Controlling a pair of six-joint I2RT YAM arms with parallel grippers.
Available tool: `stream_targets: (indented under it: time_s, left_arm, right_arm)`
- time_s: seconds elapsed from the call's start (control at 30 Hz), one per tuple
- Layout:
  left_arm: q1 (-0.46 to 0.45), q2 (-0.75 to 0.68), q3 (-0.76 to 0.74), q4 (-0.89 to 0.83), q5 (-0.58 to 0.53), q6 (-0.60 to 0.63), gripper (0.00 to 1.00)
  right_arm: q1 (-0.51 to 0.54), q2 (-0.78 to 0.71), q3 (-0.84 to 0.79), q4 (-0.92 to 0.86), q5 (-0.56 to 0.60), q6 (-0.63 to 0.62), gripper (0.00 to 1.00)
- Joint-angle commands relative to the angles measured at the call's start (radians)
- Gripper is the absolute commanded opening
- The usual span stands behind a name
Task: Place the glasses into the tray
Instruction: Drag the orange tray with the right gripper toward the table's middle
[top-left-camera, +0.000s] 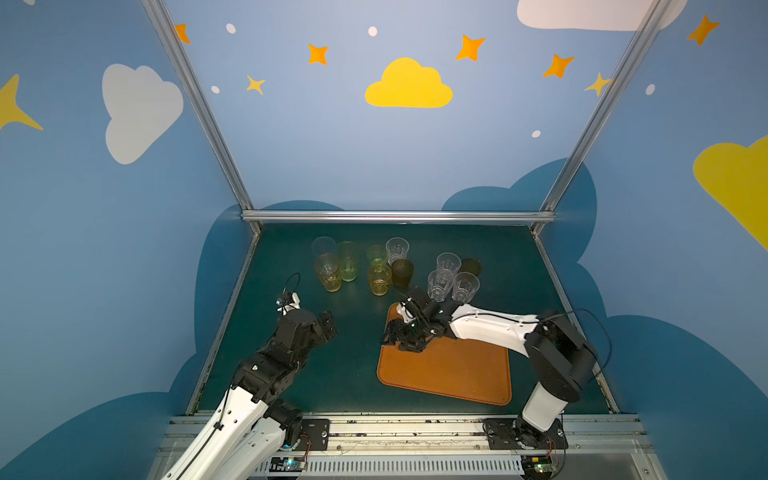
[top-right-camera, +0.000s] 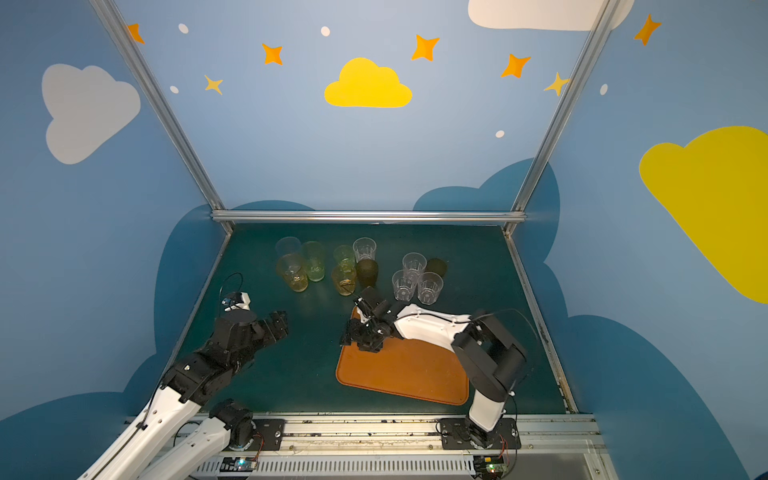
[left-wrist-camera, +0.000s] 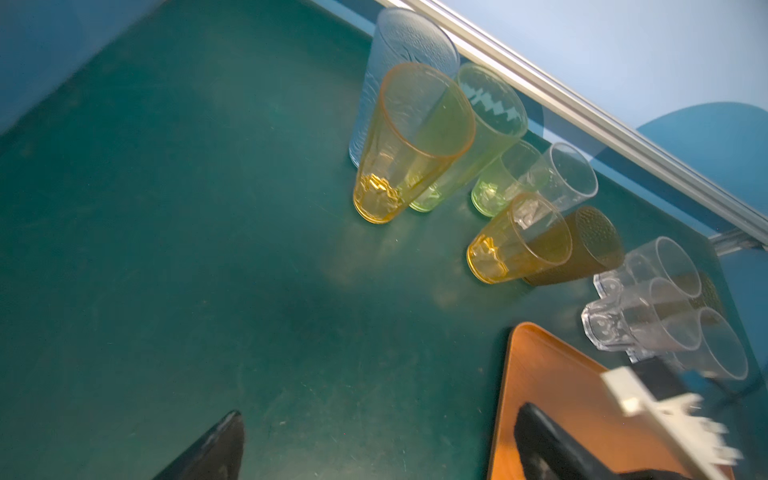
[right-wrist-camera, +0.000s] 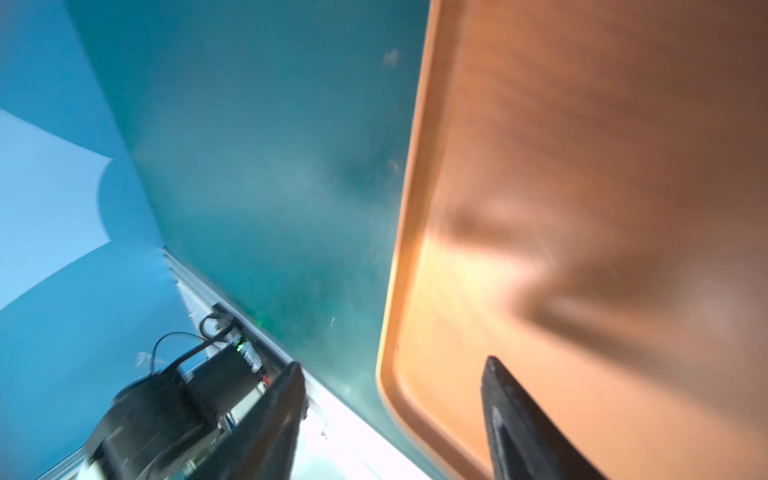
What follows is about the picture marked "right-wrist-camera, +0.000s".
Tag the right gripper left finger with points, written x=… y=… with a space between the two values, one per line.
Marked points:
x=263 y=444

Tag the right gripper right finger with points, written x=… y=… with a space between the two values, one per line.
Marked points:
x=523 y=442

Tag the orange plastic tray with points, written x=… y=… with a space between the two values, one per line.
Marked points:
x=586 y=200

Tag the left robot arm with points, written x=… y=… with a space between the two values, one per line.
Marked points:
x=166 y=419

